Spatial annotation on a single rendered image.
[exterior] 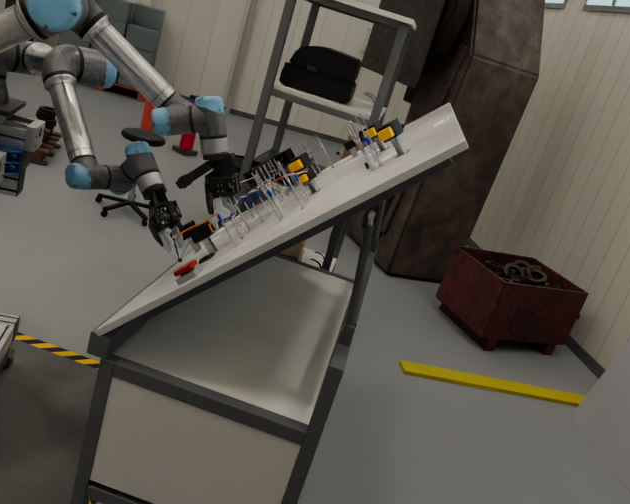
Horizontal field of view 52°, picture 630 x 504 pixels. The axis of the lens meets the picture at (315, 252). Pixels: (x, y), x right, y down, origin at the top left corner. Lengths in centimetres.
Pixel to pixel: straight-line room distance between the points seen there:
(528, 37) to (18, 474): 446
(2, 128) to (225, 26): 817
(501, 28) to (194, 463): 417
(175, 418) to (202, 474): 17
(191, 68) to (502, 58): 632
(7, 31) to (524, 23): 423
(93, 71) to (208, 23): 836
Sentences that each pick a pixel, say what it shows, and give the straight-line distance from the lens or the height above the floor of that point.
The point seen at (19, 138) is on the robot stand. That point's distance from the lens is 257.
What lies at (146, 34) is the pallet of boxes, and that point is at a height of 90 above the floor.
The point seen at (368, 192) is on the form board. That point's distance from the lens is 145.
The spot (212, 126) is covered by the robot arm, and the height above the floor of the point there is 141.
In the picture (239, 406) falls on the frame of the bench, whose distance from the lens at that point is 172.
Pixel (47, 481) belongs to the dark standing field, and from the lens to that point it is 262.
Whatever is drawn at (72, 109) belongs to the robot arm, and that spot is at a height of 130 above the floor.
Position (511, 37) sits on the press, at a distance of 533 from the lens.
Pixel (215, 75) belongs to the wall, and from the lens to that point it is 1060.
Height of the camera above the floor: 175
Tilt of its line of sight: 19 degrees down
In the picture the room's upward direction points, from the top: 18 degrees clockwise
